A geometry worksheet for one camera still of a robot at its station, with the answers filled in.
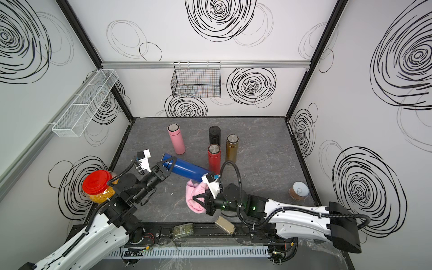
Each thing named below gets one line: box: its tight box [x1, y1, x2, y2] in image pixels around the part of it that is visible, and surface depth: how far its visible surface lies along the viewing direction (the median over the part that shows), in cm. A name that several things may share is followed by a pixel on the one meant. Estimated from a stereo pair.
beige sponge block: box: [214, 215, 236, 234], surface depth 75 cm
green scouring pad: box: [171, 222, 195, 239], surface depth 73 cm
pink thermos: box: [166, 123, 186, 155], surface depth 90 cm
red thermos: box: [207, 143, 222, 175], surface depth 83 cm
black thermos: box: [208, 125, 222, 147], surface depth 88 cm
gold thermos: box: [225, 133, 240, 164], surface depth 84 cm
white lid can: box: [289, 181, 310, 201], surface depth 84 cm
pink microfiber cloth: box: [185, 179, 209, 214], surface depth 66 cm
